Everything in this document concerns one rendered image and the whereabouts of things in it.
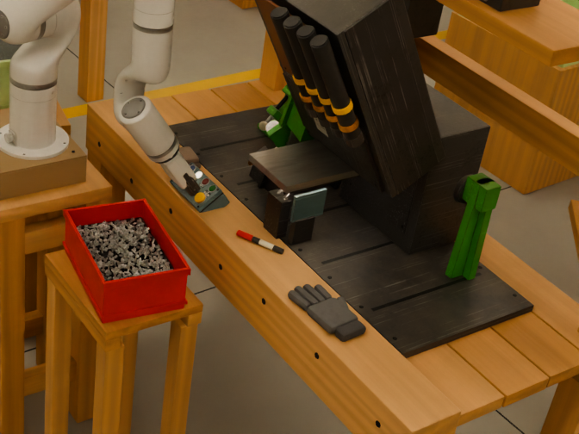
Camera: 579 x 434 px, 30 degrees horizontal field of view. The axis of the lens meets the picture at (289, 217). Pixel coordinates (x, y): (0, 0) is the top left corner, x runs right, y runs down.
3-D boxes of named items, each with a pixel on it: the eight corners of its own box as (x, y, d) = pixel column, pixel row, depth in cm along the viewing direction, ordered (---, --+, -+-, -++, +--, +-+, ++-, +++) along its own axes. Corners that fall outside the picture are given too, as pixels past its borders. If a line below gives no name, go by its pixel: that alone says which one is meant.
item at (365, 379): (397, 484, 227) (412, 432, 219) (84, 147, 324) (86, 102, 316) (447, 461, 234) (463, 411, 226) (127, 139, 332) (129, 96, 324)
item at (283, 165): (284, 197, 249) (286, 186, 248) (247, 164, 260) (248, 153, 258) (412, 165, 270) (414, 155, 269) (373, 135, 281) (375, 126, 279)
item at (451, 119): (407, 256, 272) (435, 139, 254) (336, 195, 292) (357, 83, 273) (460, 239, 282) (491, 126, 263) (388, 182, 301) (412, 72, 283)
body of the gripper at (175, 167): (140, 147, 263) (161, 174, 271) (160, 168, 256) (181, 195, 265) (164, 127, 264) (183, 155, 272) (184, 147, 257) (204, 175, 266)
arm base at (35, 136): (18, 167, 276) (19, 103, 266) (-18, 133, 287) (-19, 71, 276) (83, 149, 288) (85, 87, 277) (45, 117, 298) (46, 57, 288)
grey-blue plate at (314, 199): (289, 245, 269) (297, 198, 261) (284, 241, 270) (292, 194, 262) (320, 237, 274) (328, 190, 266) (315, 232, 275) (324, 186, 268)
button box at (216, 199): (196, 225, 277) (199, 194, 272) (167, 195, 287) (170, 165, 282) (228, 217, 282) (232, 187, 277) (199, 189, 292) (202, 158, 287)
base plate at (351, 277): (401, 361, 240) (402, 353, 239) (161, 132, 312) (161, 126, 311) (532, 311, 263) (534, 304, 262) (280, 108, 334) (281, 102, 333)
